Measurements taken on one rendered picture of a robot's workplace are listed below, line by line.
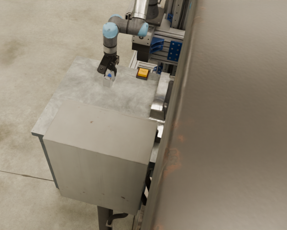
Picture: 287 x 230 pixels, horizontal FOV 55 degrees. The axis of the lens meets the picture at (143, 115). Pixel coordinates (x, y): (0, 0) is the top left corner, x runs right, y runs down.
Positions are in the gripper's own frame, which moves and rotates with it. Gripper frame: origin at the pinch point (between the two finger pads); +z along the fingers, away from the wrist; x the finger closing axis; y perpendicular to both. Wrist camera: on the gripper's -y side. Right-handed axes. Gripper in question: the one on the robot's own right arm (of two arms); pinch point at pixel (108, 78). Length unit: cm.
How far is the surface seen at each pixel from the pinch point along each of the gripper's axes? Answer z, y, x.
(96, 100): 14.9, -7.3, 4.9
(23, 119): 95, 3, 89
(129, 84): 15.0, 15.5, -7.9
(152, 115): 6.6, -9.0, -33.1
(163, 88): 6.4, 14.7, -31.4
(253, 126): -106, -97, -58
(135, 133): -52, -64, -41
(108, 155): -52, -74, -37
